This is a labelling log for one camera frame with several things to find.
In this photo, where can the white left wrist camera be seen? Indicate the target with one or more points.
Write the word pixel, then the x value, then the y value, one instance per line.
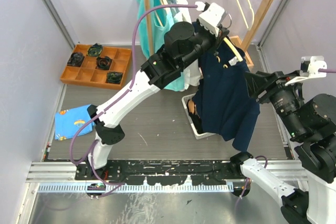
pixel 211 16

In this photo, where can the white perforated plastic basket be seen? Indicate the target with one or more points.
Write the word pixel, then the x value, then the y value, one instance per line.
pixel 198 136

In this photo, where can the black printed t shirt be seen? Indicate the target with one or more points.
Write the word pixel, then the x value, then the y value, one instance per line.
pixel 192 112

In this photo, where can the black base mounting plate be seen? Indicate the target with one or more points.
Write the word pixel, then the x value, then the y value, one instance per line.
pixel 169 172

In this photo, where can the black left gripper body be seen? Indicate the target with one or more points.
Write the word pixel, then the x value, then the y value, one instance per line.
pixel 209 41

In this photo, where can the rolled dark sock top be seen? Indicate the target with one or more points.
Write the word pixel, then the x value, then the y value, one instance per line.
pixel 95 50

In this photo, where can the white slotted cable duct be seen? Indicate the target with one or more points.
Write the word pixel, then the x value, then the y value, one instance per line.
pixel 87 188

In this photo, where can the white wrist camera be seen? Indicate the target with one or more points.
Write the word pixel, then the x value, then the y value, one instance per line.
pixel 311 68
pixel 211 16

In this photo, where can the teal hanging t shirt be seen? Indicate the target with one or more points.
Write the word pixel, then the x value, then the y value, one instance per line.
pixel 158 37

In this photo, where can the blue folded cloth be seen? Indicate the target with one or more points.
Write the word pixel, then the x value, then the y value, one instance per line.
pixel 68 122

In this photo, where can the navy t shirt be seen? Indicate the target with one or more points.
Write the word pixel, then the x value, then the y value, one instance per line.
pixel 222 100

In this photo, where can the cream plastic hanger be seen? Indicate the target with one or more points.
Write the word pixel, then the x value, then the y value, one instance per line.
pixel 247 12

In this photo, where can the rolled dark sock bottom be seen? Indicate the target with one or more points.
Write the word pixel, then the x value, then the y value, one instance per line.
pixel 114 77

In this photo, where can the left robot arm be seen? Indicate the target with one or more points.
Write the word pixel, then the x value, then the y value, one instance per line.
pixel 183 44

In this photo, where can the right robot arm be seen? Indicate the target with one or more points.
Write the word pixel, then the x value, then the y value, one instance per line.
pixel 310 124

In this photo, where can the rolled dark sock middle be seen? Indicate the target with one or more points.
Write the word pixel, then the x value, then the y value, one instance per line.
pixel 103 63

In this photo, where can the rolled dark sock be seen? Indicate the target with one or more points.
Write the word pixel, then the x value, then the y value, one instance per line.
pixel 95 50
pixel 114 77
pixel 103 63
pixel 75 59

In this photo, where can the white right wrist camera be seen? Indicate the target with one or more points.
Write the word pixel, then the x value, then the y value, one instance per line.
pixel 311 68

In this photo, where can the rolled dark sock left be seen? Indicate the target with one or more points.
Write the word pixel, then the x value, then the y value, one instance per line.
pixel 75 59

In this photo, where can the wooden compartment tray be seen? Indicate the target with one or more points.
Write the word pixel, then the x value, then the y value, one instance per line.
pixel 88 75

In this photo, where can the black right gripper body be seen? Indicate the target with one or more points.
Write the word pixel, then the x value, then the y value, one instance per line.
pixel 283 98

